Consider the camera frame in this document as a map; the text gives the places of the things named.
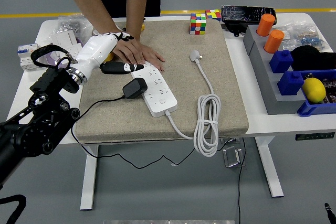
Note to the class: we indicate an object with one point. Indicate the white table leg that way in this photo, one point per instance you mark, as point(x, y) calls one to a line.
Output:
point(270, 171)
point(89, 182)

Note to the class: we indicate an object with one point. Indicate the grey-brown table mat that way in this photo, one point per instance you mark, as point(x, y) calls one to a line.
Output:
point(178, 82)

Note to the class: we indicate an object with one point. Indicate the black film-wrapped box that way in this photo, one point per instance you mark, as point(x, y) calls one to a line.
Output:
point(236, 14)

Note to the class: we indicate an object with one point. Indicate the blue peg block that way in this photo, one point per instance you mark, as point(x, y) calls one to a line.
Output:
point(281, 61)
point(290, 83)

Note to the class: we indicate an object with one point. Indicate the white power strip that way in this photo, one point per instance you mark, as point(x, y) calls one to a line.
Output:
point(160, 100)

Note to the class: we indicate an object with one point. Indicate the table height control panel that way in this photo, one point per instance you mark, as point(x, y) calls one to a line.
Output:
point(315, 136)

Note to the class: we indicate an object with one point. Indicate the yellow tape measure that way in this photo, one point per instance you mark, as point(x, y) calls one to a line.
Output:
point(110, 56)

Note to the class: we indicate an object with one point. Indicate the white wall socket panel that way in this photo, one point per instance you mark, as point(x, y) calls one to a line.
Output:
point(74, 49)

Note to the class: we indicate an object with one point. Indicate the white circuit breaker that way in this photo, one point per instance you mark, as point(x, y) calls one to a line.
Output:
point(23, 51)

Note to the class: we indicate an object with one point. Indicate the clear bag of screws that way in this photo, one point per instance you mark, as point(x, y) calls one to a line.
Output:
point(69, 26)

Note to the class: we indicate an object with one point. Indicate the small colourful puzzle cube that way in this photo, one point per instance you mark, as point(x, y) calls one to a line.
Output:
point(214, 14)

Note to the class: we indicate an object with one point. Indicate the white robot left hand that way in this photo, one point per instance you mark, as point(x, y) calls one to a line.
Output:
point(94, 51)

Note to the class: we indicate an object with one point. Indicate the purple bowl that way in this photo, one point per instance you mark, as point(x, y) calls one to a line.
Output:
point(50, 59)

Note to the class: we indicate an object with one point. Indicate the small yellow object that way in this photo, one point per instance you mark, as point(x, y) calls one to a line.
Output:
point(143, 27)

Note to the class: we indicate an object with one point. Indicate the yellow lemon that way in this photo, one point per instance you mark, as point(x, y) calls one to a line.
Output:
point(313, 90)

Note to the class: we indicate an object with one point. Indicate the orange cylinder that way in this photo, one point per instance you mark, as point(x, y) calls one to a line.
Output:
point(273, 41)
point(265, 24)

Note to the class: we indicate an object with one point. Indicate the clear acrylic stand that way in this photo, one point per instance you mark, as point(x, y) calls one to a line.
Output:
point(227, 140)
point(232, 155)

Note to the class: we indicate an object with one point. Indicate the white switch panel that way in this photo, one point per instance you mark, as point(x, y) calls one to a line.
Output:
point(63, 37)

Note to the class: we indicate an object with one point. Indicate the person's right hand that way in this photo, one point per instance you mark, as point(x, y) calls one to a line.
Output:
point(128, 51)

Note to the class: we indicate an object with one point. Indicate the blue plastic bin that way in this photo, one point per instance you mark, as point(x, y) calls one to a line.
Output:
point(309, 108)

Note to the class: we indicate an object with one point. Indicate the clear bag of parts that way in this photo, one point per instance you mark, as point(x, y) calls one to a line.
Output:
point(302, 35)

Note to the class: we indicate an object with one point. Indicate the person's left hand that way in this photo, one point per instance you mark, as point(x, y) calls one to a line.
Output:
point(153, 57)

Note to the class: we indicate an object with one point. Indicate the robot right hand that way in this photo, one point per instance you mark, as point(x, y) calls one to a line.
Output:
point(330, 211)

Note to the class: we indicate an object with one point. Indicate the grey stepped peg base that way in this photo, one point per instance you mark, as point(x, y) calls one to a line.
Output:
point(262, 72)

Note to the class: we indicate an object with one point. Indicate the large colourful puzzle cube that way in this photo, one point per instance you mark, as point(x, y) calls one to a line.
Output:
point(198, 24)

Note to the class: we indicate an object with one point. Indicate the black power adapter plug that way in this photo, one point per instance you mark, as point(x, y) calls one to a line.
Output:
point(135, 88)

